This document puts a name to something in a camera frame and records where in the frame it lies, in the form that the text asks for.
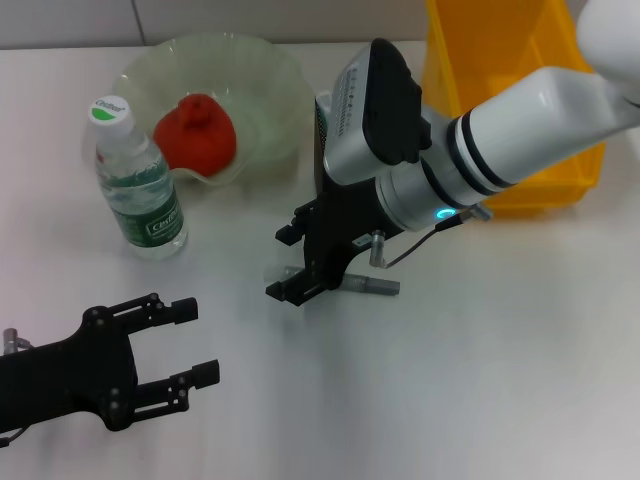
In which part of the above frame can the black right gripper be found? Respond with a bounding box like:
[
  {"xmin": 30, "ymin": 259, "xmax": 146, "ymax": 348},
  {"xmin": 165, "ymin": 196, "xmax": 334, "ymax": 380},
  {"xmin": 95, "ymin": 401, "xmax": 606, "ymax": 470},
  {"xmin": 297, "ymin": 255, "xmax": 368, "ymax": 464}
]
[{"xmin": 264, "ymin": 168, "xmax": 404, "ymax": 308}]

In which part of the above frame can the silver glitter pen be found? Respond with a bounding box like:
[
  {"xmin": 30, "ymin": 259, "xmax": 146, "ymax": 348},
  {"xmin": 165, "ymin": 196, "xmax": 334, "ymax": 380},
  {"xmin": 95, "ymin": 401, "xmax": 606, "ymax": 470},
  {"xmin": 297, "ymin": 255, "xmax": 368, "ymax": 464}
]
[{"xmin": 264, "ymin": 263, "xmax": 402, "ymax": 298}]

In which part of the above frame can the red-orange toy orange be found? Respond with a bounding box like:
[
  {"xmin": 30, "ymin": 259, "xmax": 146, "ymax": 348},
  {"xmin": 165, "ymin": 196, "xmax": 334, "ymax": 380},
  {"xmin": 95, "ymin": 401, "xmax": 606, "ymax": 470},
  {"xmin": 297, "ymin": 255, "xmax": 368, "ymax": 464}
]
[{"xmin": 152, "ymin": 92, "xmax": 238, "ymax": 178}]

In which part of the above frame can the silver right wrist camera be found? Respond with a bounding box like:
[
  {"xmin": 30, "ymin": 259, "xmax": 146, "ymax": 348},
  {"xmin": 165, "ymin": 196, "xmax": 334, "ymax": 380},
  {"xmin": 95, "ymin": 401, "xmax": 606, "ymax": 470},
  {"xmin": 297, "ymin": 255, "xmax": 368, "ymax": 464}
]
[{"xmin": 321, "ymin": 38, "xmax": 434, "ymax": 187}]

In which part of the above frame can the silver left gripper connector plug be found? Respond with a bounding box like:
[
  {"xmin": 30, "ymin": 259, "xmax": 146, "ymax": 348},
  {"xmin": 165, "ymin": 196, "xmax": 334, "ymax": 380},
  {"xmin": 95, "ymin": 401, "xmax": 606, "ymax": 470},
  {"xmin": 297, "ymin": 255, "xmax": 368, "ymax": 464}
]
[{"xmin": 1, "ymin": 326, "xmax": 31, "ymax": 355}]

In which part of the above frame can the silver right wrist connector plug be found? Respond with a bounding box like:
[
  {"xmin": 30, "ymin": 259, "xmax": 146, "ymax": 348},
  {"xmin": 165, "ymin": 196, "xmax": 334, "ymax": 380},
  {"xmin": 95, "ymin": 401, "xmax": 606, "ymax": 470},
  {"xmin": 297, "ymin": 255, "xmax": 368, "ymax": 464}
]
[{"xmin": 455, "ymin": 203, "xmax": 496, "ymax": 223}]

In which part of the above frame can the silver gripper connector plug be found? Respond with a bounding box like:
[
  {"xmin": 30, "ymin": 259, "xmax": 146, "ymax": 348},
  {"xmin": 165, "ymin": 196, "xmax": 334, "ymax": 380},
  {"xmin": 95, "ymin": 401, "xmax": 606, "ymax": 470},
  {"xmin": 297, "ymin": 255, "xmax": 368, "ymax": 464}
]
[
  {"xmin": 1, "ymin": 326, "xmax": 31, "ymax": 355},
  {"xmin": 368, "ymin": 229, "xmax": 389, "ymax": 268}
]

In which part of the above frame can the green utility knife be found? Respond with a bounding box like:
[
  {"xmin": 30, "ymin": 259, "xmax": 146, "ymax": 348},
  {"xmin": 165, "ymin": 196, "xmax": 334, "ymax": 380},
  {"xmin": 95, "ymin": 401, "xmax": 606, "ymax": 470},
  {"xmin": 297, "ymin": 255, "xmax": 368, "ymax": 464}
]
[{"xmin": 315, "ymin": 90, "xmax": 335, "ymax": 132}]

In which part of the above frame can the black mesh pen holder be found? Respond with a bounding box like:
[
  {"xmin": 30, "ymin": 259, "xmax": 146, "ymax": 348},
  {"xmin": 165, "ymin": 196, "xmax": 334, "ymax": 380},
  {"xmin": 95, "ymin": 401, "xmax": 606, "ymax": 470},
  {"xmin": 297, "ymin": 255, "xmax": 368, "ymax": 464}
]
[{"xmin": 313, "ymin": 92, "xmax": 334, "ymax": 201}]

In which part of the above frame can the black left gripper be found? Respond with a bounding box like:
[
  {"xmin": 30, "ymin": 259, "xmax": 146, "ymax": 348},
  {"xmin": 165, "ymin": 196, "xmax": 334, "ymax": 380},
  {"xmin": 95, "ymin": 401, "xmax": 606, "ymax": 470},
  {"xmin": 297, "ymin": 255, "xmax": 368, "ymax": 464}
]
[{"xmin": 0, "ymin": 293, "xmax": 222, "ymax": 433}]

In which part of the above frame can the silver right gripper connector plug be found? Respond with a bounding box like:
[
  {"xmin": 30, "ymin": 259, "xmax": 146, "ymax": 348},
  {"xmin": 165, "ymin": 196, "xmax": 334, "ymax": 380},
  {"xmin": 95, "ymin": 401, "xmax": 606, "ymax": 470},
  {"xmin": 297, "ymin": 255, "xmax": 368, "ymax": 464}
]
[{"xmin": 368, "ymin": 229, "xmax": 389, "ymax": 268}]

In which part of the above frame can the translucent wavy fruit plate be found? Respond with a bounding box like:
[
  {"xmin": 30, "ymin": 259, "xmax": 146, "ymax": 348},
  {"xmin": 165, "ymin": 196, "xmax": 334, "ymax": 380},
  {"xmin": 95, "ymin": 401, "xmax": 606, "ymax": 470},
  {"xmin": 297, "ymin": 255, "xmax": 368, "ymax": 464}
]
[{"xmin": 113, "ymin": 31, "xmax": 312, "ymax": 189}]

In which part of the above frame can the clear green-label water bottle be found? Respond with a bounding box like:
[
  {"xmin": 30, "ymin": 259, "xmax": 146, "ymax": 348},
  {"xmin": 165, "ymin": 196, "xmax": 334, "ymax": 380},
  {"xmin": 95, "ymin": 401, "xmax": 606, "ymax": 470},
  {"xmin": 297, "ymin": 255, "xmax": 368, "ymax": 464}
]
[{"xmin": 81, "ymin": 94, "xmax": 191, "ymax": 261}]

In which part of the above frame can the thin right gripper cable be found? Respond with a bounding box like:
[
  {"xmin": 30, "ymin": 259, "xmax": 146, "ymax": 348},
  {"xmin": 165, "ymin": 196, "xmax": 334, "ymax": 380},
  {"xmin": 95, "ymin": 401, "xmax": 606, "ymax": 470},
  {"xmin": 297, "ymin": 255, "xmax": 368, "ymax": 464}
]
[{"xmin": 383, "ymin": 218, "xmax": 454, "ymax": 268}]

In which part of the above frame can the yellow plastic bin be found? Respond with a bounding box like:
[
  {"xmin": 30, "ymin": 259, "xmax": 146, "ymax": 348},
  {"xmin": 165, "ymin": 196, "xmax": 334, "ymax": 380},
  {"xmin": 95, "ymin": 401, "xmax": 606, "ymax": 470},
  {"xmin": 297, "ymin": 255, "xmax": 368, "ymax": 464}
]
[{"xmin": 421, "ymin": 0, "xmax": 609, "ymax": 217}]

